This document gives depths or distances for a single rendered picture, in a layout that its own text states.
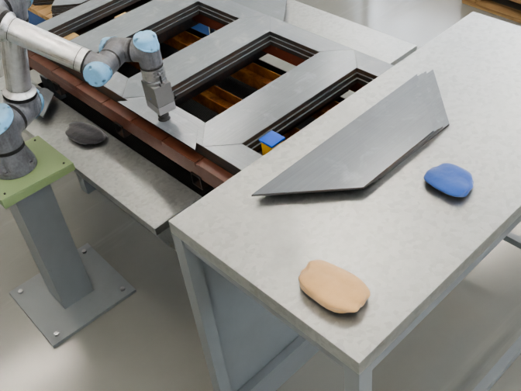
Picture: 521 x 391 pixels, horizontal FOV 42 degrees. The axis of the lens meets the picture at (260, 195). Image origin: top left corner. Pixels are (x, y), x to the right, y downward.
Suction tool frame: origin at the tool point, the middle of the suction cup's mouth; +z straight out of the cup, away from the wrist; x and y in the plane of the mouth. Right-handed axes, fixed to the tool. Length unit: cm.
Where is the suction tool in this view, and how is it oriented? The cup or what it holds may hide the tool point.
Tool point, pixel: (164, 118)
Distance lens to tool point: 232.8
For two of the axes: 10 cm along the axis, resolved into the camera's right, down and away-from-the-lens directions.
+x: -7.8, 4.7, -4.0
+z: 1.0, 7.4, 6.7
